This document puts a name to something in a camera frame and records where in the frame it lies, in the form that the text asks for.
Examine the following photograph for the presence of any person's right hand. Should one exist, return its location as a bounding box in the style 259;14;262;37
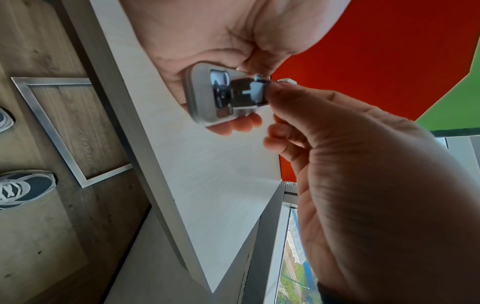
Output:
119;0;351;79

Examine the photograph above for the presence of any silver metal floor frame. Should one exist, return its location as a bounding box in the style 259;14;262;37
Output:
10;76;134;188

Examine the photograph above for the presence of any green wall panel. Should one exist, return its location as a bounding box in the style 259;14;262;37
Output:
414;71;480;132

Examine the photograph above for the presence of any red wall panel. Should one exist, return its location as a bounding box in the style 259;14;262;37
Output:
270;0;480;182

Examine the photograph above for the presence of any glass window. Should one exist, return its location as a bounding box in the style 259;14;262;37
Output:
262;205;324;304

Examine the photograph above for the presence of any person's left hand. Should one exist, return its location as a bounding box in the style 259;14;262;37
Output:
263;84;480;304

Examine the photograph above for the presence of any grey and white sneaker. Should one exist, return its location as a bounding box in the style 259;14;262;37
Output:
0;170;58;210
0;107;15;133

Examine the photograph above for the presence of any silver rounded metal device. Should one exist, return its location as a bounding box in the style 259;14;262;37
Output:
182;61;272;128

